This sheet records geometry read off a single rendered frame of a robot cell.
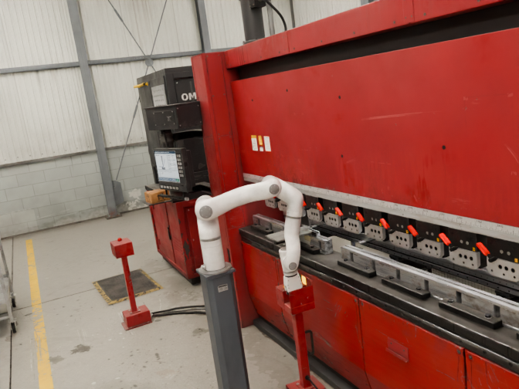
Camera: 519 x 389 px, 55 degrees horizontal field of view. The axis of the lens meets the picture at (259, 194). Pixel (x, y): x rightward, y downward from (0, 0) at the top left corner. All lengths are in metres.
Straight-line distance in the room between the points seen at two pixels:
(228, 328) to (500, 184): 1.66
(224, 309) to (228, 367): 0.35
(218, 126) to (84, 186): 6.14
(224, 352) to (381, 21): 1.96
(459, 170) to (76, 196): 8.36
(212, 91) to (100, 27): 6.20
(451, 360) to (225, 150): 2.39
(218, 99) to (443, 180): 2.19
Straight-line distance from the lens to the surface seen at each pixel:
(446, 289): 2.56
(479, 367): 2.42
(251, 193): 2.79
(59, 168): 9.85
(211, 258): 2.86
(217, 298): 2.91
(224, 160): 4.07
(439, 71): 2.30
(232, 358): 3.08
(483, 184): 2.23
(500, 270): 2.28
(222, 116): 4.06
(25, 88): 9.80
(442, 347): 2.53
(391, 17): 2.48
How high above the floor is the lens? 1.97
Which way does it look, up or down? 12 degrees down
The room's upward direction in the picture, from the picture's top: 8 degrees counter-clockwise
